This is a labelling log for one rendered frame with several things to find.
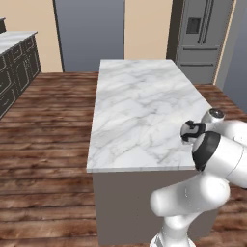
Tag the grey steel fridge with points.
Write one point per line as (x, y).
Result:
(196, 54)

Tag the dark box-shaped appliance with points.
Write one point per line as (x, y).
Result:
(2, 25)

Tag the dark cupboard run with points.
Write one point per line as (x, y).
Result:
(16, 70)

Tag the grey marble-topped kitchen island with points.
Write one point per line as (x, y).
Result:
(122, 205)

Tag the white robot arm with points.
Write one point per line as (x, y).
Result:
(205, 193)

